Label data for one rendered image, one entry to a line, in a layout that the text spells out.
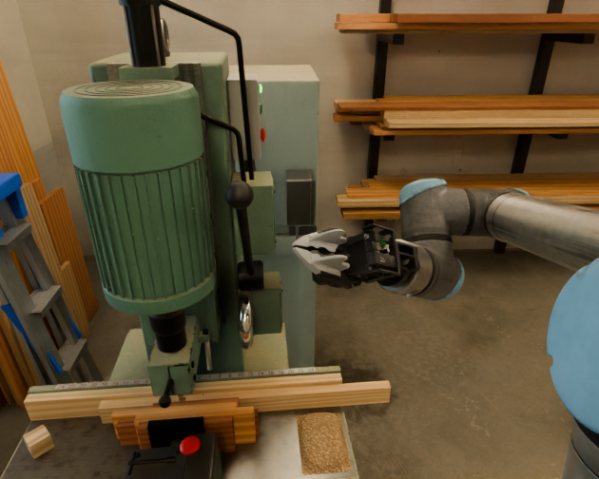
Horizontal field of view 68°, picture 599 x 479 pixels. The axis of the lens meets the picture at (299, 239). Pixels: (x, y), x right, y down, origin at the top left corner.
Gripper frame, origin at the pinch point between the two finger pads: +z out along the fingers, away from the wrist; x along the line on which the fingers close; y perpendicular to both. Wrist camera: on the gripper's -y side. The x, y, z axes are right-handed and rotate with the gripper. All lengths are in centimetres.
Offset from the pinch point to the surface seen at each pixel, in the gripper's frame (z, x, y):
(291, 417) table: -20.9, 23.3, -25.9
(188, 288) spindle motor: 7.5, 3.0, -15.8
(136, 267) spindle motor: 15.8, 1.0, -15.6
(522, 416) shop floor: -176, 36, -44
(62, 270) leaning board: -24, -46, -191
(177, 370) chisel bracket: 2.1, 13.9, -28.4
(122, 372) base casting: -7, 11, -71
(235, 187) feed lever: 12.6, -4.6, 3.1
